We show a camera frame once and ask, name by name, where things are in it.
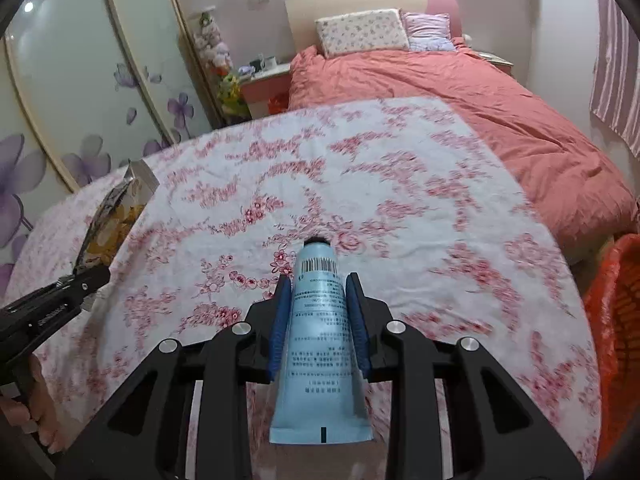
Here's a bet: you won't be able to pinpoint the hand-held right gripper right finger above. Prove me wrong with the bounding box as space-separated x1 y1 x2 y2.
346 272 583 480

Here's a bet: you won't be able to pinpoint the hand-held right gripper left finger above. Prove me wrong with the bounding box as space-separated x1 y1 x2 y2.
55 275 293 480

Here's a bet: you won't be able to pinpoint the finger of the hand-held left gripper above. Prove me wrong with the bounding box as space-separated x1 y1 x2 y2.
54 264 112 307

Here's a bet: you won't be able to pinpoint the light blue tube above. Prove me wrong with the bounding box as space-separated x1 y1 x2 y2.
269 236 373 446

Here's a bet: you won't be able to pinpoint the yellow foil snack packet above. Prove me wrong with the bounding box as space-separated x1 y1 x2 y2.
75 160 161 273

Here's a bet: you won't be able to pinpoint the red plastic basin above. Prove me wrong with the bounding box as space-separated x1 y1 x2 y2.
582 232 640 476

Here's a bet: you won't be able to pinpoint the person's left hand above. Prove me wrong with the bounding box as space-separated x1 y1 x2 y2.
0 355 68 455

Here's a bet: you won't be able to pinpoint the pink floral tablecloth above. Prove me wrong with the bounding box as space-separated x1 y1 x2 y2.
0 96 601 480

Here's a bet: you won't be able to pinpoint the wardrobe with purple flowers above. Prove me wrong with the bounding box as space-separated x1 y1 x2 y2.
0 0 226 281

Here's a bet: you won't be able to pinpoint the nightstand with mugs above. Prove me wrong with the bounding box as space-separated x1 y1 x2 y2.
240 62 293 121

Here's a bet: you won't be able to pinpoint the yellow artificial flowers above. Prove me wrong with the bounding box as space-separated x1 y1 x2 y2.
217 71 251 118

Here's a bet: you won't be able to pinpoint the pink bed duvet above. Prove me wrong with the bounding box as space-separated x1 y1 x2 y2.
287 45 638 266

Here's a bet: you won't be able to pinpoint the hanging plush toys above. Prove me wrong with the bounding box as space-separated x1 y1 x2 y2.
192 10 233 71

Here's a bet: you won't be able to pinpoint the floral print pillow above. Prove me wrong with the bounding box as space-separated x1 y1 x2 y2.
315 8 411 58

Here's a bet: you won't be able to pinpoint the nightstand with book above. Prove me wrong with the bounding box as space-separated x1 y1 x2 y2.
470 50 515 78

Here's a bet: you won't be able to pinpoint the pink striped pillow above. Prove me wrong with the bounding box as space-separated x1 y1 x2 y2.
400 10 458 52

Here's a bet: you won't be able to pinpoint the cream and pink headboard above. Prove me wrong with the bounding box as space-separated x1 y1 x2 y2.
285 0 461 53

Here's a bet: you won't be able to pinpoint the pink satin curtain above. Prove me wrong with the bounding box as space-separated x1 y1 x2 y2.
589 0 640 158

